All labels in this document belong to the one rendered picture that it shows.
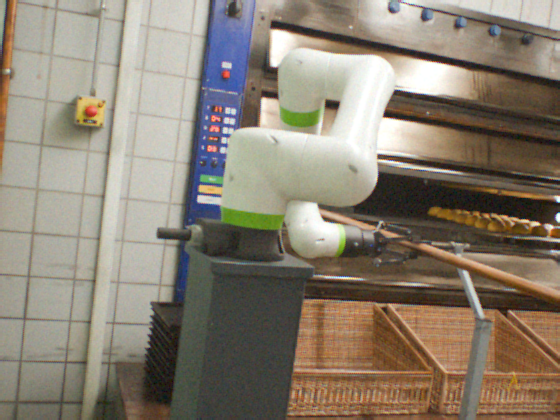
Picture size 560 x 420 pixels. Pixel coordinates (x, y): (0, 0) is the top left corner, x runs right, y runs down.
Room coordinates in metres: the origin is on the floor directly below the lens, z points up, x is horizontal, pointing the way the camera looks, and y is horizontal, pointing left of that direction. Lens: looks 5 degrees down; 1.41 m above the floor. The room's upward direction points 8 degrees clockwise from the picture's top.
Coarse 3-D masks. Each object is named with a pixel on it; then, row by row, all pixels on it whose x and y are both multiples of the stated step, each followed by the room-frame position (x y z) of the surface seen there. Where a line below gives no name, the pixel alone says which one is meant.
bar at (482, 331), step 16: (432, 240) 2.22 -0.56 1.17; (528, 256) 2.36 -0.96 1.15; (544, 256) 2.38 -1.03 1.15; (464, 272) 2.19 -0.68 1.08; (480, 320) 2.04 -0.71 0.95; (480, 336) 2.03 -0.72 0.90; (480, 352) 2.03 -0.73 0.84; (480, 368) 2.04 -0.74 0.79; (464, 384) 2.06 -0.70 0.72; (480, 384) 2.04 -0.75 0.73; (464, 400) 2.05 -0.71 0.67; (464, 416) 2.04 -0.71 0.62
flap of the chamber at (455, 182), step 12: (384, 168) 2.39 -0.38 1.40; (396, 168) 2.41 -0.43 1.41; (396, 180) 2.60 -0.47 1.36; (408, 180) 2.57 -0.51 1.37; (420, 180) 2.54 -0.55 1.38; (432, 180) 2.50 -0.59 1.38; (444, 180) 2.48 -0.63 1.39; (456, 180) 2.50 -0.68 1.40; (468, 180) 2.52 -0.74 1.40; (480, 180) 2.54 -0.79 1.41; (492, 192) 2.74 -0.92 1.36; (504, 192) 2.70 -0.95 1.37; (516, 192) 2.66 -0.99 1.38; (528, 192) 2.63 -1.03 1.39; (540, 192) 2.63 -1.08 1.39; (552, 192) 2.65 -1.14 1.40
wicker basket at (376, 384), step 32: (320, 320) 2.44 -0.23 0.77; (352, 320) 2.49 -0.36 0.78; (384, 320) 2.45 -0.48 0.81; (320, 352) 2.41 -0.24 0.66; (352, 352) 2.46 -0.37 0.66; (384, 352) 2.41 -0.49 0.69; (416, 352) 2.22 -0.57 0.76; (320, 384) 1.97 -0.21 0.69; (352, 384) 2.01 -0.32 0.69; (384, 384) 2.05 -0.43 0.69; (416, 384) 2.09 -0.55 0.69; (288, 416) 1.93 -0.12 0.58
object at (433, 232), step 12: (408, 228) 2.61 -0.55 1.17; (420, 228) 2.63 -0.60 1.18; (432, 228) 2.66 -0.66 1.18; (444, 228) 2.72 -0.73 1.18; (468, 240) 2.71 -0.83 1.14; (480, 240) 2.73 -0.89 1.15; (492, 240) 2.75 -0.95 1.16; (504, 240) 2.77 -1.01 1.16; (516, 240) 2.79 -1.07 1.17; (528, 240) 2.81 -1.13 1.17; (540, 240) 2.83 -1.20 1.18; (552, 240) 2.89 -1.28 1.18
